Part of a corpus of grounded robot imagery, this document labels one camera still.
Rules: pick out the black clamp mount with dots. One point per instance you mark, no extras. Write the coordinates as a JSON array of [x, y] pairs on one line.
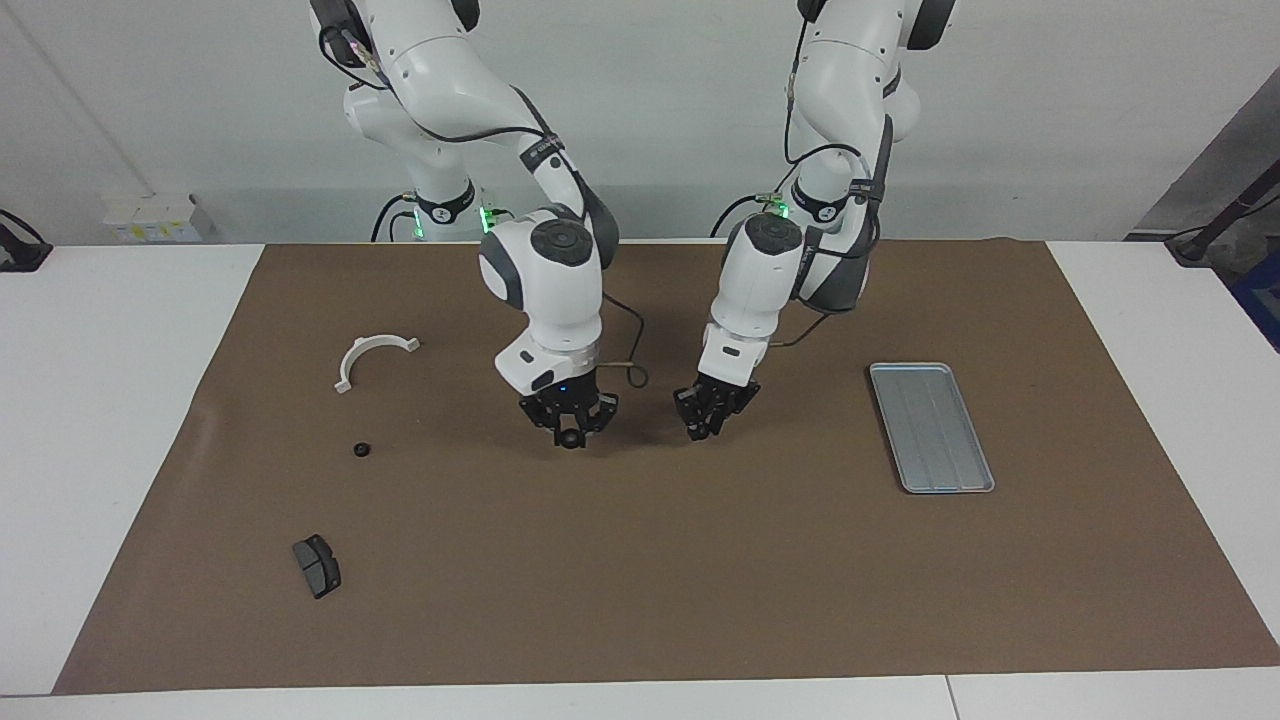
[[20, 255]]

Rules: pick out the black stand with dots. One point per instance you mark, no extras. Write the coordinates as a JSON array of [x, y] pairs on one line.
[[1190, 245]]

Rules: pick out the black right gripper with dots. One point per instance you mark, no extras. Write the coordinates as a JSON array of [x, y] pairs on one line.
[[570, 405]]

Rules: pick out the white curved plastic bracket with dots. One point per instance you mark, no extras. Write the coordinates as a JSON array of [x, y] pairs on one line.
[[352, 355]]

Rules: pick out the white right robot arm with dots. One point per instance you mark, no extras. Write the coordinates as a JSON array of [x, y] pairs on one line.
[[545, 300]]

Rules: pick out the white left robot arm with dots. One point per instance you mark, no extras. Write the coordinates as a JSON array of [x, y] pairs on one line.
[[760, 290]]

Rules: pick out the blue crate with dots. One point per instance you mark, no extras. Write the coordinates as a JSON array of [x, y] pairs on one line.
[[1265, 290]]

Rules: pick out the brown table mat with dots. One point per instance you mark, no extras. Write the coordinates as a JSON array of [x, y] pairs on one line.
[[650, 560]]

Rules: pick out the grey metal tray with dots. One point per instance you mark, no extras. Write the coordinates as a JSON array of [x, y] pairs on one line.
[[930, 430]]

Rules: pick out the white box with yellow labels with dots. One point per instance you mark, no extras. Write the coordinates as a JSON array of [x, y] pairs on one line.
[[150, 225]]

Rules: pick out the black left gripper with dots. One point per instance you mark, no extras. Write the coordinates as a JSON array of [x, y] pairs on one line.
[[715, 398]]

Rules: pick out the stacked dark grey brake pads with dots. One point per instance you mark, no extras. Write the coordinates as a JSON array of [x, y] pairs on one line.
[[318, 570]]

